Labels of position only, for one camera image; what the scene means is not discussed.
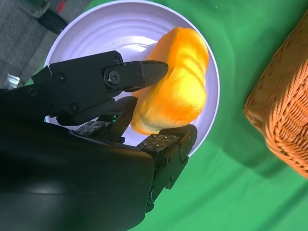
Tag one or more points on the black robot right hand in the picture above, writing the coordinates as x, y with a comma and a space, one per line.
72, 180

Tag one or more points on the oblong orange striped bread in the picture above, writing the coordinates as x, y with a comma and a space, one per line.
178, 91

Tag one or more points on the lavender round plate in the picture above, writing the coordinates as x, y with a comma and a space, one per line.
108, 31

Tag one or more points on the orange wicker basket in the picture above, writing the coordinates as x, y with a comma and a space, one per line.
284, 108

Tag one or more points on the green tablecloth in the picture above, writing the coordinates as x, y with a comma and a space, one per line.
228, 192

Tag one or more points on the black stand foot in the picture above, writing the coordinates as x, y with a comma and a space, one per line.
51, 19

